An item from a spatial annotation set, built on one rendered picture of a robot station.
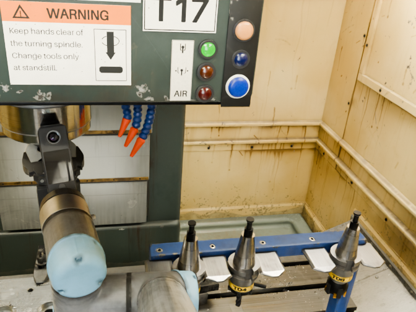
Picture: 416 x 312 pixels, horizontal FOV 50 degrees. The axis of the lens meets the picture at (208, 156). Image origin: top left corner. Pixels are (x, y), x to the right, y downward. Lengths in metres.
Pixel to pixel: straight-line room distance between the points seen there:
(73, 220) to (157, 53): 0.26
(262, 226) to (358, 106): 0.73
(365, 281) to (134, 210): 0.79
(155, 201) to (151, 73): 0.95
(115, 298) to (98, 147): 0.74
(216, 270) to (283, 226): 1.28
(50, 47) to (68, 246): 0.26
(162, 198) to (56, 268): 0.94
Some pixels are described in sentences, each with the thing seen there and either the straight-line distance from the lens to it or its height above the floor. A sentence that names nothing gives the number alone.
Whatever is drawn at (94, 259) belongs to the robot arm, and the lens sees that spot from 0.62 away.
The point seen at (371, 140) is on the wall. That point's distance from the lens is 1.66.
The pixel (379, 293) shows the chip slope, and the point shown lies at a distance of 1.56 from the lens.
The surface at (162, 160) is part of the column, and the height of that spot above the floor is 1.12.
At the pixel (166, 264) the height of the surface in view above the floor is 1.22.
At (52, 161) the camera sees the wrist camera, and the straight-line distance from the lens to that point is 0.76.
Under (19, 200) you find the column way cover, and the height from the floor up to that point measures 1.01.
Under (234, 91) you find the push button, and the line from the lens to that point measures 0.65.
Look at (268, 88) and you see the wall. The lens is 1.83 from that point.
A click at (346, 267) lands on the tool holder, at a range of 0.98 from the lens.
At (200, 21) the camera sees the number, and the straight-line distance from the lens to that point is 0.62.
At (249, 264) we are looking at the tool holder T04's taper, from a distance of 0.88.
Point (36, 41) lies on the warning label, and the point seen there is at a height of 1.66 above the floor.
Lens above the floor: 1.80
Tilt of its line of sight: 27 degrees down
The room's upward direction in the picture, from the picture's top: 5 degrees clockwise
